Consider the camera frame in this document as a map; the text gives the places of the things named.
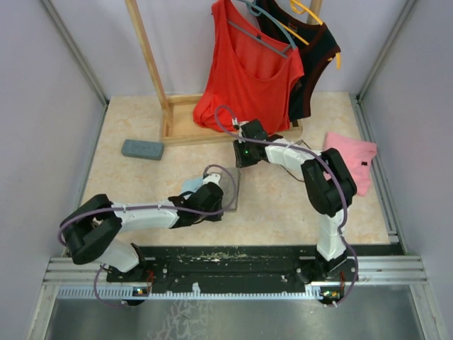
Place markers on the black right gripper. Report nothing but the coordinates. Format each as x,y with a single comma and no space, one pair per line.
241,162

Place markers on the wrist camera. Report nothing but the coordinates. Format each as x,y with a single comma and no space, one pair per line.
238,126
214,178

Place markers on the grey clothes hanger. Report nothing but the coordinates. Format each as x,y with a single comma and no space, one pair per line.
270,33

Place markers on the wooden clothes rack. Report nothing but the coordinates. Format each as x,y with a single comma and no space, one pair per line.
178,127

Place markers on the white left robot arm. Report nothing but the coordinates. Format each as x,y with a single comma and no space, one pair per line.
90,232

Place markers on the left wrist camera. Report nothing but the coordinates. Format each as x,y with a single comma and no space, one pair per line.
214,178

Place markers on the folded pink t-shirt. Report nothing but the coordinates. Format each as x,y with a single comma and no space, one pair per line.
357,155

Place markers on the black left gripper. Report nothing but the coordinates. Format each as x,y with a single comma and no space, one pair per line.
213,217

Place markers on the black maroon-trimmed tank top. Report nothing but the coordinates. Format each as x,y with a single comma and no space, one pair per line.
316,46

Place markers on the blue-grey glasses case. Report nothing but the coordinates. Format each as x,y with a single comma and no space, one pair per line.
140,149

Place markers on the red tank top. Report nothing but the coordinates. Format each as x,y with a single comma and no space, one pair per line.
251,76

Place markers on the grey glasses case green lining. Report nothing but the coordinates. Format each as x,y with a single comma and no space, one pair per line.
230,188

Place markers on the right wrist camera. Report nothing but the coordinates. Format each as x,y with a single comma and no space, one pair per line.
238,126

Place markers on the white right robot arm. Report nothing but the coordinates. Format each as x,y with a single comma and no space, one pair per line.
328,182

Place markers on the light blue cleaning cloth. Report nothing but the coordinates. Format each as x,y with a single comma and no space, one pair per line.
191,185

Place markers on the yellow clothes hanger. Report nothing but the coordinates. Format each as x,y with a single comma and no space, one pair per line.
311,11

